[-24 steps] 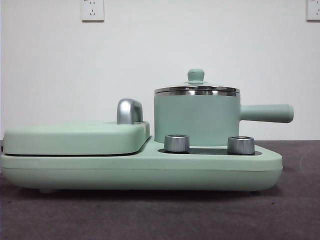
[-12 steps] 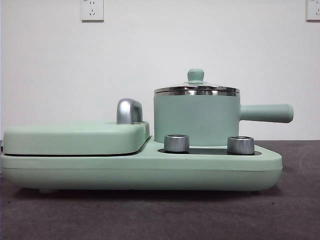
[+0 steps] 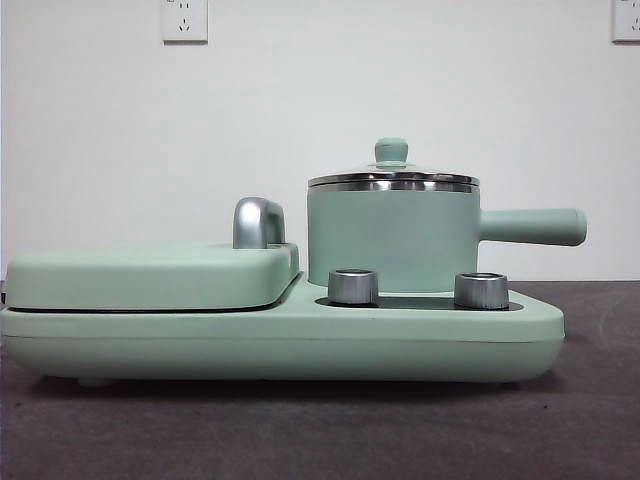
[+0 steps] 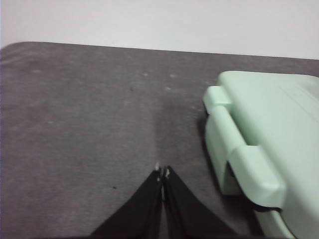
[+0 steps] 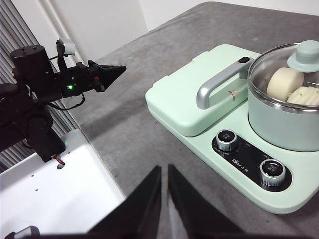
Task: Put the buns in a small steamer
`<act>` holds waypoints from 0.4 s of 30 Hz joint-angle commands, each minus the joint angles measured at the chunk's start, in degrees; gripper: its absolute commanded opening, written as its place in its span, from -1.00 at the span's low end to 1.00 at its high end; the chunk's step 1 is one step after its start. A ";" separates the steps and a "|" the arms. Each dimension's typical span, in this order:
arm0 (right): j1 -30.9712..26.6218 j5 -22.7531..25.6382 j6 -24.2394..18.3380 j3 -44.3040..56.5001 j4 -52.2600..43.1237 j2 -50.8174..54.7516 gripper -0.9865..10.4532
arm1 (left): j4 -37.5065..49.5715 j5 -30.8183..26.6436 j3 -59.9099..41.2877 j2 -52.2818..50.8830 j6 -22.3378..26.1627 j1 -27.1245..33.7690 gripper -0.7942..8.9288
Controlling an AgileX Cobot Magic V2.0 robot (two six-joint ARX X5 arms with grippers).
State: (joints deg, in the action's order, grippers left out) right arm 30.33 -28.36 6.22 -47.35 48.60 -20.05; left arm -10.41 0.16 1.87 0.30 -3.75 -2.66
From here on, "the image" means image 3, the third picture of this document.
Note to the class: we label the mint green breakfast machine base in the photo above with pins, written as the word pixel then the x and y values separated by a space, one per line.
pixel 300 345

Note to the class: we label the silver control knob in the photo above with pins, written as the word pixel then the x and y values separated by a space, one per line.
pixel 352 287
pixel 481 290

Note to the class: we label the white wall socket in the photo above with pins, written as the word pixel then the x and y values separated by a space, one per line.
pixel 627 20
pixel 185 22

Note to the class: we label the glass pot lid green knob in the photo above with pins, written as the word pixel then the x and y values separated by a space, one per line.
pixel 391 150

